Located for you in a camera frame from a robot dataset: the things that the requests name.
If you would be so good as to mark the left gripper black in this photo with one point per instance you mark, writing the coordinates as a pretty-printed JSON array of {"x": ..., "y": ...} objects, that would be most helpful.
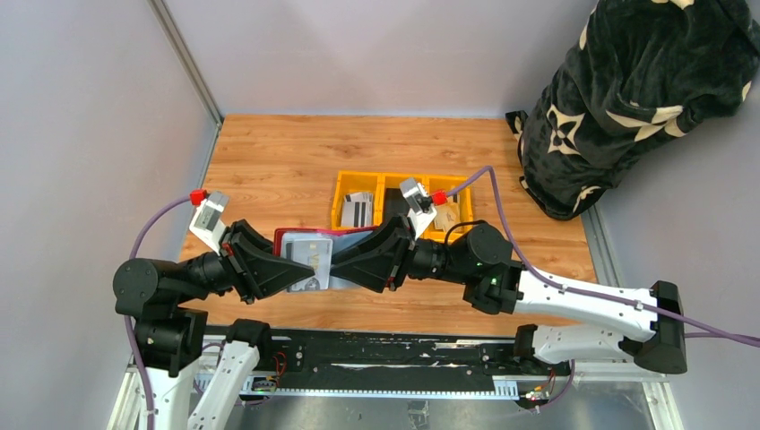
[{"x": 268, "y": 275}]

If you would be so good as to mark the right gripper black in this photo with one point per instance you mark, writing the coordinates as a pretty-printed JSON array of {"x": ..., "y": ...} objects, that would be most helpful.
[{"x": 376, "y": 270}]

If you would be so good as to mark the red card holder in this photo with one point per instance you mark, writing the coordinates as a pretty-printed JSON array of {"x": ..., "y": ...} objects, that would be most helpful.
[{"x": 342, "y": 240}]

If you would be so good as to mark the black VIP credit card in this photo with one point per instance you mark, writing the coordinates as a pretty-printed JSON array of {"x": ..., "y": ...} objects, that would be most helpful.
[{"x": 394, "y": 203}]

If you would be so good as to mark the silver VIP credit card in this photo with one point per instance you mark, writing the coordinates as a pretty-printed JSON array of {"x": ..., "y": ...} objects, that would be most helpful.
[{"x": 316, "y": 253}]

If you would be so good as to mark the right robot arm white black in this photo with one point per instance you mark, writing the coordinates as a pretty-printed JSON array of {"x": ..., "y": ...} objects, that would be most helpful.
[{"x": 638, "y": 324}]

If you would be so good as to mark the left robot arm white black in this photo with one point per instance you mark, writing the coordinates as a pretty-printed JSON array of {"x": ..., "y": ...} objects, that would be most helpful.
[{"x": 168, "y": 337}]

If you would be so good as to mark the white striped cards stack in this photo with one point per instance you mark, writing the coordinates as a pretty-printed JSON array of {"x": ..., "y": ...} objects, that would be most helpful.
[{"x": 357, "y": 210}]

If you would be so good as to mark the gold cards stack in bin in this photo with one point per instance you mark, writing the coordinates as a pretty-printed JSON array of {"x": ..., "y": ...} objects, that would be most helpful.
[{"x": 448, "y": 215}]

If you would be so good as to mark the middle yellow bin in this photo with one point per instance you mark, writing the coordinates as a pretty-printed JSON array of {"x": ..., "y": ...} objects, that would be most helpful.
[{"x": 393, "y": 180}]

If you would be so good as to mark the right yellow bin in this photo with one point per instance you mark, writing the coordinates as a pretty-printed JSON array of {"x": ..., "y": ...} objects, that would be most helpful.
[{"x": 434, "y": 183}]

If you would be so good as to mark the black patterned blanket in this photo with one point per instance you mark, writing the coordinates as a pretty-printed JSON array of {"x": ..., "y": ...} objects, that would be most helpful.
[{"x": 641, "y": 74}]

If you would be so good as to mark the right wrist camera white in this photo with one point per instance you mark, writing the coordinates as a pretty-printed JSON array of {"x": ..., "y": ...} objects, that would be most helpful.
[{"x": 422, "y": 212}]

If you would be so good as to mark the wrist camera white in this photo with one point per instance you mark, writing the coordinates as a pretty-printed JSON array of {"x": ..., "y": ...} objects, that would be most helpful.
[
  {"x": 206, "y": 223},
  {"x": 422, "y": 212}
]

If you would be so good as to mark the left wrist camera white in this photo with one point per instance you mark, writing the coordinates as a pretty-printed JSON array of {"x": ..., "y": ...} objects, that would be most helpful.
[{"x": 206, "y": 223}]

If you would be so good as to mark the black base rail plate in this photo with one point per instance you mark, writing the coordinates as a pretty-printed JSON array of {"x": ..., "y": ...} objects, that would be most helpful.
[{"x": 363, "y": 362}]

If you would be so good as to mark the aluminium frame post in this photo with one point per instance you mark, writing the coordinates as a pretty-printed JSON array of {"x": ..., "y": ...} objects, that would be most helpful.
[{"x": 175, "y": 38}]

